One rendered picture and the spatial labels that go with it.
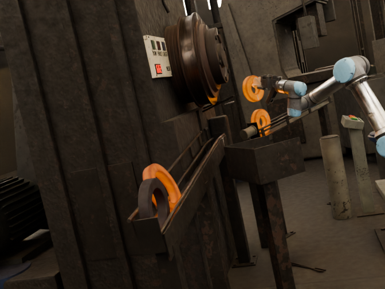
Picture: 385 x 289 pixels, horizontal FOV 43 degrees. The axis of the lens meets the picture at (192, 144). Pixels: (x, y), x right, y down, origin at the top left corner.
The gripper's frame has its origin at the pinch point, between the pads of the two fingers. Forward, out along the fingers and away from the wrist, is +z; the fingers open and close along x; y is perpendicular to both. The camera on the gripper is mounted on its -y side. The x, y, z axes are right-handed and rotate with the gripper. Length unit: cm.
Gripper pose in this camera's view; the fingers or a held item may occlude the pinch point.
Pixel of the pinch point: (252, 85)
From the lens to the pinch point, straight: 290.2
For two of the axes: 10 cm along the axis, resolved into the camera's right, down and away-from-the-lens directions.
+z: -6.9, -2.0, 7.0
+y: -0.3, -9.5, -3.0
